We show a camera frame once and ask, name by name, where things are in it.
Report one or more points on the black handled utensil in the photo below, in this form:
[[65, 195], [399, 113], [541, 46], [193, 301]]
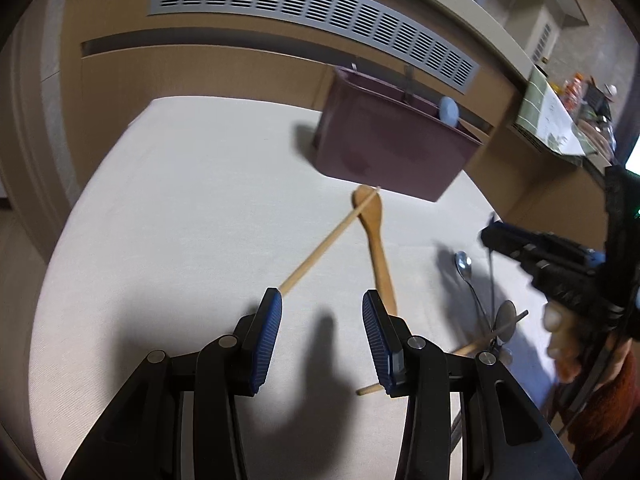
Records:
[[490, 257]]

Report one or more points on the light blue spoon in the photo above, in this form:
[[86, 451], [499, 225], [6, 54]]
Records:
[[448, 111]]

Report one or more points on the countertop clutter items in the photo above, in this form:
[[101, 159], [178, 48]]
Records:
[[590, 107]]

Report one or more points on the wooden cabinet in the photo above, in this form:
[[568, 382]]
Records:
[[75, 73]]

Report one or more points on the grey ventilation grille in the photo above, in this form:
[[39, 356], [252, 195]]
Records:
[[364, 21]]

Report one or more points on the maroon utensil holder box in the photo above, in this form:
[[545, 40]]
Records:
[[373, 133]]

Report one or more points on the right hand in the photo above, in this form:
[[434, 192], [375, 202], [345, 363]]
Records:
[[568, 335]]

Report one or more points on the green patterned cloth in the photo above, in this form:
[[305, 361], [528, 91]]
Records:
[[543, 117]]

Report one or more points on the silver metal spoon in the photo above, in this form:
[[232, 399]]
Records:
[[479, 286]]

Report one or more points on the grey round spoon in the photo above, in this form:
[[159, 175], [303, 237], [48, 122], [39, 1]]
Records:
[[505, 322]]

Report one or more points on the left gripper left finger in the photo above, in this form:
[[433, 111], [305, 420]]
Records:
[[232, 365]]

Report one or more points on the wooden chopstick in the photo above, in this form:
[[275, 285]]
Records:
[[473, 346], [288, 284]]

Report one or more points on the white tablecloth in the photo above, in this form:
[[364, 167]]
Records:
[[202, 205]]

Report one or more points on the wooden spoon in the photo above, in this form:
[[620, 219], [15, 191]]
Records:
[[371, 219]]

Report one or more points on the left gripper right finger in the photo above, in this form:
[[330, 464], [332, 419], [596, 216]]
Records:
[[411, 366]]

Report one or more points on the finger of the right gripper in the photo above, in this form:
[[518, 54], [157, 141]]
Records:
[[510, 240], [560, 280]]

